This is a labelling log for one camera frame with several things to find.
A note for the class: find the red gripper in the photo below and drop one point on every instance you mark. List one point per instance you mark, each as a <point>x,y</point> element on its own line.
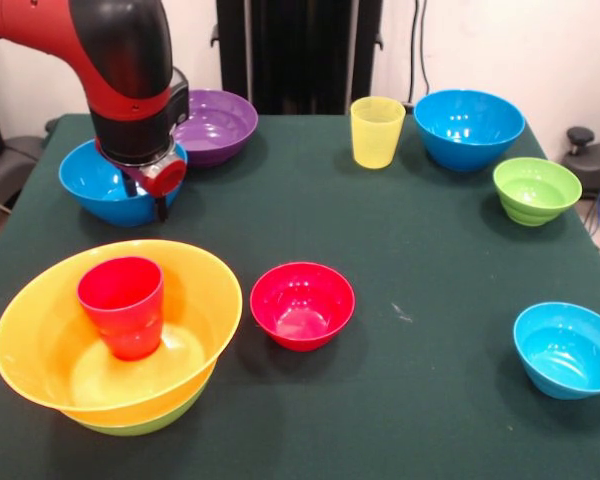
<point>167,177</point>

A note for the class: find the large purple bowl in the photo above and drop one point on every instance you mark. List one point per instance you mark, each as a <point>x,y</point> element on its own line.
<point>220,130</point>

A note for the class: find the red cup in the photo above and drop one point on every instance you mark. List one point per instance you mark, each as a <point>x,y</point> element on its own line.
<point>125,310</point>

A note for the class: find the large orange bowl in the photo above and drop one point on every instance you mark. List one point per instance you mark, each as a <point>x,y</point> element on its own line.
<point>40,340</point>

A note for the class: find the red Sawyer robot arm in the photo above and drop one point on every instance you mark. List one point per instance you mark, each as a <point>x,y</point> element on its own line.
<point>105,75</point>

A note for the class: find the dark gray stand base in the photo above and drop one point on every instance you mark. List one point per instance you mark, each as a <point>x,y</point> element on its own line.
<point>10,165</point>

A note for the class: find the small red bowl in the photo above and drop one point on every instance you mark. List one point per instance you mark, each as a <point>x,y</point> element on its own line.
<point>302,300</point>

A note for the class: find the large green bowl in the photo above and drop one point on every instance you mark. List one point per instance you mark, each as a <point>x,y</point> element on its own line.
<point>140,427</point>

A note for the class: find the yellow cup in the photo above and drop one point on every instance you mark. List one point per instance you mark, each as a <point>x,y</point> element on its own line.
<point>377,135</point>

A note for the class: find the dark green tablecloth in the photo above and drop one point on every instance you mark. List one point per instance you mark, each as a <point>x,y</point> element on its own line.
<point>430,275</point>

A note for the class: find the small green bowl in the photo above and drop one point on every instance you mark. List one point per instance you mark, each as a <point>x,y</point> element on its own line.
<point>537,192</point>

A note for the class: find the black stand base with knob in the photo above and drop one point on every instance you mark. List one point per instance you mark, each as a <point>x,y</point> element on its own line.
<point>587,165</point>

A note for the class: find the small light blue bowl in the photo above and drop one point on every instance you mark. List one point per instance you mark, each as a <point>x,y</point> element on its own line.
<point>565,350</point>

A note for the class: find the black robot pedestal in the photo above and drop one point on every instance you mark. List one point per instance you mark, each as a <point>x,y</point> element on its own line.
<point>300,50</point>

